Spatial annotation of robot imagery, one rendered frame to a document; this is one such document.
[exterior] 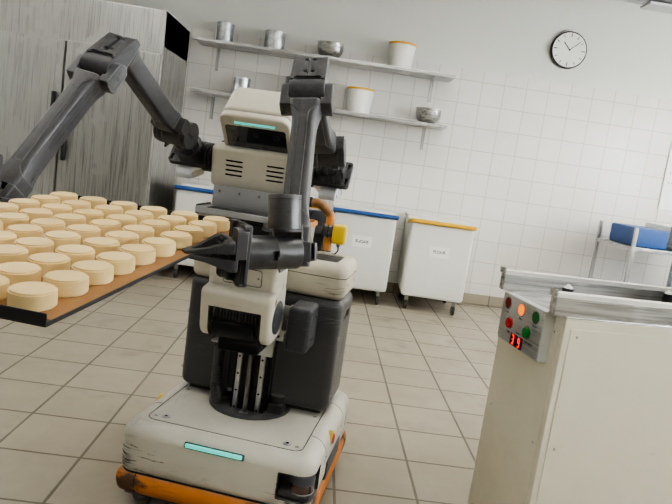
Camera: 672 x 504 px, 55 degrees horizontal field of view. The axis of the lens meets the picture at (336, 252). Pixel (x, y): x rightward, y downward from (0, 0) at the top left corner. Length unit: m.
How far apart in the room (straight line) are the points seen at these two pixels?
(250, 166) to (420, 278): 3.59
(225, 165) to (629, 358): 1.24
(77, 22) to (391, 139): 2.71
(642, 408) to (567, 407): 0.23
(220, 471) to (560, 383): 1.01
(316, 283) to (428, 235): 3.22
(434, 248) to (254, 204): 3.56
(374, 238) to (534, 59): 2.20
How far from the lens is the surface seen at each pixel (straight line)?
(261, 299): 1.87
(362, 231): 5.21
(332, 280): 2.11
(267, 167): 1.86
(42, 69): 5.38
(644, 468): 2.06
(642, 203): 6.53
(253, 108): 1.83
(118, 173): 5.16
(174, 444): 2.07
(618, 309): 1.85
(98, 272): 0.83
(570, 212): 6.27
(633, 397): 1.94
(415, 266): 5.30
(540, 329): 1.80
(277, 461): 1.99
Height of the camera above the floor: 1.16
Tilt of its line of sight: 8 degrees down
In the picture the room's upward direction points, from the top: 8 degrees clockwise
